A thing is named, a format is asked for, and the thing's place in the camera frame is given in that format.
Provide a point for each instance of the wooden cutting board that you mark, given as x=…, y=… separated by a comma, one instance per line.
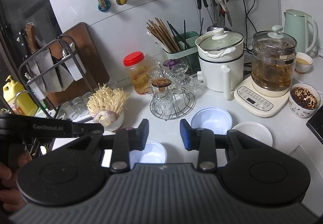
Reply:
x=95, y=70

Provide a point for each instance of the small white plate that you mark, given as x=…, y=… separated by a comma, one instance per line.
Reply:
x=257, y=131

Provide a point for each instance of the person's left hand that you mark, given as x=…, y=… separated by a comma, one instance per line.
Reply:
x=10, y=196

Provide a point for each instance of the glass health kettle on base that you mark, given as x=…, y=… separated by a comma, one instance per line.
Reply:
x=273, y=61

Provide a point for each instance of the yellow detergent bottle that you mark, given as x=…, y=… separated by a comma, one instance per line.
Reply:
x=20, y=101

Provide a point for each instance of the patterned bowl with dark contents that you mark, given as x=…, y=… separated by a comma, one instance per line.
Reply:
x=304, y=100

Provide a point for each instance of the black knife rack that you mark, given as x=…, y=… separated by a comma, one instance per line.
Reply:
x=38, y=71

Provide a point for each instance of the bowl of enoki and onion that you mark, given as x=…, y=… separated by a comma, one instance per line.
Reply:
x=106, y=105

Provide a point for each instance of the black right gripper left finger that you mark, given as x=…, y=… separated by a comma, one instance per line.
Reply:
x=78, y=170

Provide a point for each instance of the wire glass cup rack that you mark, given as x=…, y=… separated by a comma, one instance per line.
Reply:
x=172, y=90

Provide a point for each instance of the red lid pickle jar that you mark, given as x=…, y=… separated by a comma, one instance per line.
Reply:
x=137, y=66

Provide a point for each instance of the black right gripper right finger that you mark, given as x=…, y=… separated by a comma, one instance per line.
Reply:
x=249, y=170

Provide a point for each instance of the mint green electric kettle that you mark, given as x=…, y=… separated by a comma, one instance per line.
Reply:
x=303, y=28

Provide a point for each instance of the green chopstick holder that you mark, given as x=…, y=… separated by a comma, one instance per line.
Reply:
x=176, y=46

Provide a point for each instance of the pale blue plastic bowl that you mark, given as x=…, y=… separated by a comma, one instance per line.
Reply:
x=154, y=152
x=216, y=119

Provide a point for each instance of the small cup with tea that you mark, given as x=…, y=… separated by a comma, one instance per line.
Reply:
x=303, y=63

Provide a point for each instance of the white electric cooking pot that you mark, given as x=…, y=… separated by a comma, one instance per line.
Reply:
x=221, y=58

